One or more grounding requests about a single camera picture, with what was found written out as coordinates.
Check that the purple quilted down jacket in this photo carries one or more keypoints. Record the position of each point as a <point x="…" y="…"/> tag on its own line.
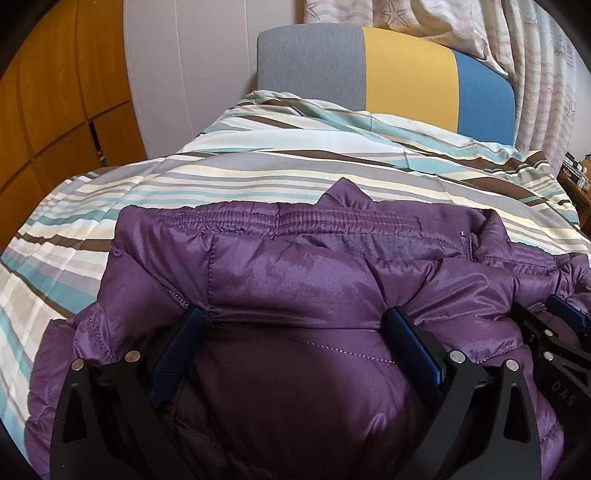
<point x="290" y="376"/>

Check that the striped bed duvet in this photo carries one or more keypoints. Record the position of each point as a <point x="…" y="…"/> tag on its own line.
<point x="271" y="147"/>

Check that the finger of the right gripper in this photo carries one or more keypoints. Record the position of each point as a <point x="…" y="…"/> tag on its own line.
<point x="574" y="318"/>

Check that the wooden wardrobe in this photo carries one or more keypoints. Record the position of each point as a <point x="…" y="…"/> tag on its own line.
<point x="66" y="106"/>

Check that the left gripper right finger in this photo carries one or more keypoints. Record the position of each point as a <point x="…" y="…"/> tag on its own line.
<point x="483" y="420"/>

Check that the pink patterned curtain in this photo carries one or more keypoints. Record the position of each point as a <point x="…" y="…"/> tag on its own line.
<point x="517" y="39"/>

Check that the wooden side table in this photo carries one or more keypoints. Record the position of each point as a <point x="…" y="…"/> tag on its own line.
<point x="574" y="177"/>

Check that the grey yellow blue headboard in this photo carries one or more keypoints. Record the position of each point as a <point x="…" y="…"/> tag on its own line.
<point x="386" y="72"/>

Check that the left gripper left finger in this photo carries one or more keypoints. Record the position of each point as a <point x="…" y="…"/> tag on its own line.
<point x="110" y="420"/>

